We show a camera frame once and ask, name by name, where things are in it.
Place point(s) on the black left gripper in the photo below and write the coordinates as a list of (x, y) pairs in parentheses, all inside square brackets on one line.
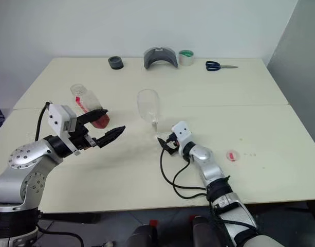
[(81, 137)]

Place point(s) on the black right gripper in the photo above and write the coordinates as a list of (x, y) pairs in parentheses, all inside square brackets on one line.
[(174, 145)]

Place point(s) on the clear plastic bottle red liquid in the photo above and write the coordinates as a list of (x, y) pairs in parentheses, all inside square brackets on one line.
[(86, 99)]

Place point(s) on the clear wine glass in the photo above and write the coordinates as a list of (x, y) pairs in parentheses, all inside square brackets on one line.
[(147, 105)]

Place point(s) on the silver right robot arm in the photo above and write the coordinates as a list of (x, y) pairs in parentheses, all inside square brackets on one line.
[(208, 166)]

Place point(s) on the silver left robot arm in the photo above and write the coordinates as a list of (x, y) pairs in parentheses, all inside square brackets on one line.
[(26, 157)]

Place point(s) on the grey curved plastic holder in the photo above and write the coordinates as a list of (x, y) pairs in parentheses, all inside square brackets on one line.
[(149, 60)]

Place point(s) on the dark rounded shape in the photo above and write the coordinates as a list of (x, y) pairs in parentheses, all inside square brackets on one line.
[(141, 236), (204, 232)]

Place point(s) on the grey partition panel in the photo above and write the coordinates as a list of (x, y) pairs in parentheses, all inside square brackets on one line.
[(298, 64)]

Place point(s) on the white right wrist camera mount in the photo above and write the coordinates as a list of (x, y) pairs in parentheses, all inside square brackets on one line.
[(183, 132)]

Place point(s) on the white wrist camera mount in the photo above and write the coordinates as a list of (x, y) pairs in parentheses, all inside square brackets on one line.
[(183, 132), (55, 118)]

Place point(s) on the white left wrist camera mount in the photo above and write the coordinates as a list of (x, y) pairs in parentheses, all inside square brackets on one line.
[(55, 118)]

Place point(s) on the black table frame bar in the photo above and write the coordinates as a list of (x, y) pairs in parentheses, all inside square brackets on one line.
[(70, 218)]

